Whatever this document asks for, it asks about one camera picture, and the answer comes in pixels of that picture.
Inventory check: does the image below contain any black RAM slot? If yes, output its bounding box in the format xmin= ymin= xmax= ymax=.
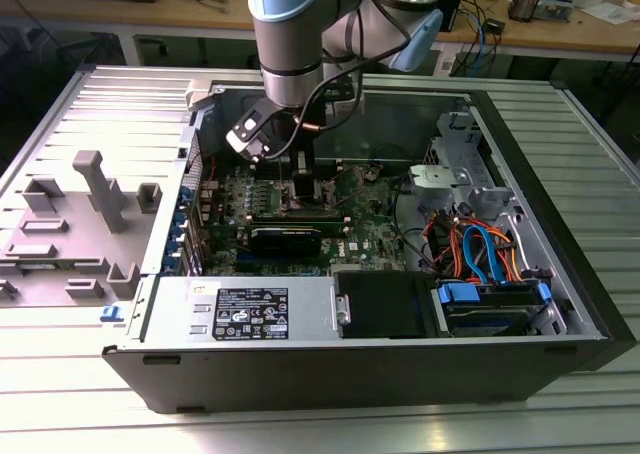
xmin=252 ymin=166 xmax=345 ymax=181
xmin=269 ymin=156 xmax=345 ymax=170

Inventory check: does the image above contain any CPU socket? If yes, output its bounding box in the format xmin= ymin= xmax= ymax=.
xmin=280 ymin=182 xmax=331 ymax=216

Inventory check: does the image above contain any RAM stick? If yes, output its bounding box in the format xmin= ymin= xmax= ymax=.
xmin=249 ymin=212 xmax=350 ymax=227

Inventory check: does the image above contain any green motherboard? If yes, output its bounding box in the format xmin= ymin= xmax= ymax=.
xmin=197 ymin=161 xmax=426 ymax=278

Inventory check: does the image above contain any black graphics card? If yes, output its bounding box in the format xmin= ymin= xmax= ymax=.
xmin=247 ymin=225 xmax=325 ymax=259

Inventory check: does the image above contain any beige case latch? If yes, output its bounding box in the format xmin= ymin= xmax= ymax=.
xmin=183 ymin=80 xmax=217 ymax=113

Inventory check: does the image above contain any silver drive cage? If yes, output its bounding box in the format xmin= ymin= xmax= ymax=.
xmin=405 ymin=109 xmax=524 ymax=225

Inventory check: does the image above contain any silver power supply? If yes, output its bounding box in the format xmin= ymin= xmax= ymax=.
xmin=127 ymin=275 xmax=341 ymax=343

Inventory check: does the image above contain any wooden desk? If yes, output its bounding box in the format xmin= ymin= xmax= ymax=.
xmin=0 ymin=0 xmax=640 ymax=63

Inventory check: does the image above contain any blue disk carrier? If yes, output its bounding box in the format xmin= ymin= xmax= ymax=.
xmin=433 ymin=279 xmax=554 ymax=338

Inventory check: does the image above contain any black PC case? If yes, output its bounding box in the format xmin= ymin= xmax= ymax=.
xmin=101 ymin=76 xmax=639 ymax=416

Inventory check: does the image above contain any small metal heatsink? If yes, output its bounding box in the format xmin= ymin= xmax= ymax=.
xmin=508 ymin=0 xmax=540 ymax=23

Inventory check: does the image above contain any grey electronics box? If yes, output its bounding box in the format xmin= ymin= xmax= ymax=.
xmin=537 ymin=0 xmax=575 ymax=24

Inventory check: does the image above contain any grey parts rack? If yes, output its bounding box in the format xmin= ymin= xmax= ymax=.
xmin=0 ymin=148 xmax=164 ymax=309

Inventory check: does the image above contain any white paper sheet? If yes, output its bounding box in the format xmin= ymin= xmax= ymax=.
xmin=582 ymin=1 xmax=640 ymax=25

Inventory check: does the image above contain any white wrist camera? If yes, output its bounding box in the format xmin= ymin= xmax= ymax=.
xmin=224 ymin=101 xmax=275 ymax=164

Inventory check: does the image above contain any blue data wire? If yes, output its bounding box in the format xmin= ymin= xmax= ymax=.
xmin=462 ymin=225 xmax=506 ymax=288

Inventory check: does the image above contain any orange wire bundle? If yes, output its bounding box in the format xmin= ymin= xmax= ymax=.
xmin=424 ymin=216 xmax=539 ymax=283

